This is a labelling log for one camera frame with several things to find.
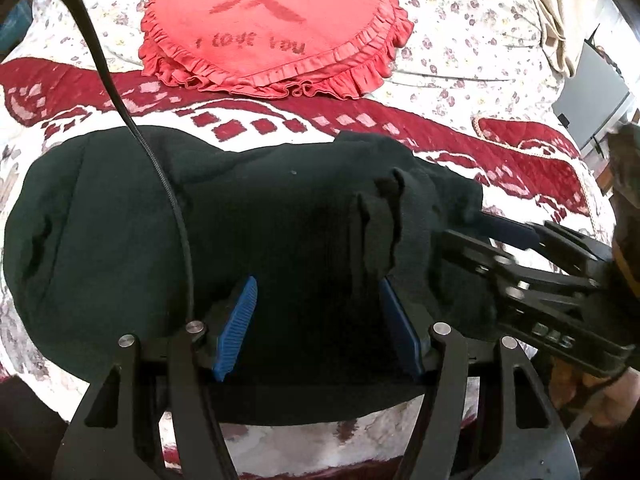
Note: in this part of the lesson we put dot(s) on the red heart-shaped frilled pillow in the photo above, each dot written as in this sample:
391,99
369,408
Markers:
270,20

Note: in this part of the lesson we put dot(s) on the red and white fleece blanket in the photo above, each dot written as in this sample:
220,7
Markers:
60,90

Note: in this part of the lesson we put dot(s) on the beige cloth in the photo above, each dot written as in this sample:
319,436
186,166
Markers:
565,5

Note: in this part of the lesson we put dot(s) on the person's right hand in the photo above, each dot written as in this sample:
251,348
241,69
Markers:
615,400

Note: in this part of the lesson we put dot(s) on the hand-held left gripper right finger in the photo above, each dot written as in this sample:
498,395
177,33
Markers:
400,330

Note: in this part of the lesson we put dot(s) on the white floral bedsheet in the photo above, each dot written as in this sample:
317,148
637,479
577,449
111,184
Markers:
465,45

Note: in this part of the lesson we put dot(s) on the black pants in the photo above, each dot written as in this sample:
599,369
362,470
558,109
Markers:
250,240

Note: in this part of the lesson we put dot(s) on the grey flat panel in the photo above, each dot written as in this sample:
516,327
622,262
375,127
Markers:
595,95

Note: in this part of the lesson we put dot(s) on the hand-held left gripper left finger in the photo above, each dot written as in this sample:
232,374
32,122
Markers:
235,330

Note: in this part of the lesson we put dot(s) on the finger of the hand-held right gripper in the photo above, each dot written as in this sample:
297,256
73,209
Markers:
480,255
505,230

